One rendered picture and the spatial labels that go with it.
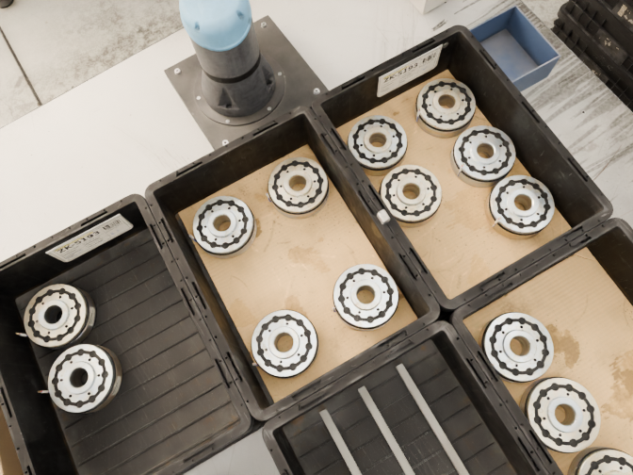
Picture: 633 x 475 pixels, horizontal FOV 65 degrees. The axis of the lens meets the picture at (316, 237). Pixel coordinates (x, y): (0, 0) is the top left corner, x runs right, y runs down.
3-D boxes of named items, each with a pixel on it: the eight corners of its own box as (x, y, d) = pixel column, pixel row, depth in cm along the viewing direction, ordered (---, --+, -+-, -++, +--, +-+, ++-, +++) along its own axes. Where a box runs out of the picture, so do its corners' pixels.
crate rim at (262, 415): (145, 194, 80) (139, 188, 78) (308, 109, 84) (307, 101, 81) (259, 425, 69) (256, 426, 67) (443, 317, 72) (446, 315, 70)
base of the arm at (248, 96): (190, 81, 105) (175, 47, 96) (251, 46, 108) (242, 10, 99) (226, 130, 100) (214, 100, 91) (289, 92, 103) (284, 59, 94)
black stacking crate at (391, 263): (167, 215, 90) (142, 190, 79) (311, 139, 93) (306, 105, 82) (269, 420, 78) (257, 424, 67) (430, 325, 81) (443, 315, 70)
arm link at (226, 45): (205, 87, 92) (183, 32, 80) (190, 34, 97) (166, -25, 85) (267, 68, 93) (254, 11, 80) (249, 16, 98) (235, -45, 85)
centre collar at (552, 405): (539, 405, 72) (541, 405, 71) (568, 390, 72) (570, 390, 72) (559, 438, 71) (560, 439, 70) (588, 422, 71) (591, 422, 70)
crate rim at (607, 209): (308, 109, 84) (307, 101, 81) (459, 30, 87) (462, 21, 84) (443, 317, 72) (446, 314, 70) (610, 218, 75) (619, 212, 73)
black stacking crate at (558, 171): (313, 138, 93) (309, 104, 82) (447, 66, 96) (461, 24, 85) (431, 324, 81) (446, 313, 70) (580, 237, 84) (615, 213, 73)
